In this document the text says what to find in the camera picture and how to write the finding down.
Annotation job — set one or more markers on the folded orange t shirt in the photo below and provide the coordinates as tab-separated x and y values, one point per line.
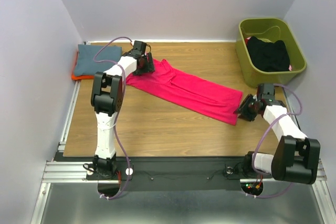
82	77

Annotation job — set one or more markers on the black t shirt in bin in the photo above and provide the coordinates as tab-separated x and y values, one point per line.
268	56

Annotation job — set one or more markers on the folded blue grey t shirt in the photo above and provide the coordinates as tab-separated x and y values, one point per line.
86	65

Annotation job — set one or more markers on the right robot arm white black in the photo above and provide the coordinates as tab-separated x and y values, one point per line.
296	157

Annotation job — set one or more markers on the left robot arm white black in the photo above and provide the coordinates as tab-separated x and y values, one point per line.
107	95

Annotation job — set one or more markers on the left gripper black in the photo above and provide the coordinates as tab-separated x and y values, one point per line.
149	67

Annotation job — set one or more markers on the olive green plastic bin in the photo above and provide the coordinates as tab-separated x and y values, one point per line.
268	30

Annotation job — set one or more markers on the pink red t shirt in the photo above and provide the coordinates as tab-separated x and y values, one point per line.
189	91

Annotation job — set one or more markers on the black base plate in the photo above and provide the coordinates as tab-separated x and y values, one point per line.
176	173

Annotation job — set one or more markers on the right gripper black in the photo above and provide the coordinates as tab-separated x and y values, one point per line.
244	114

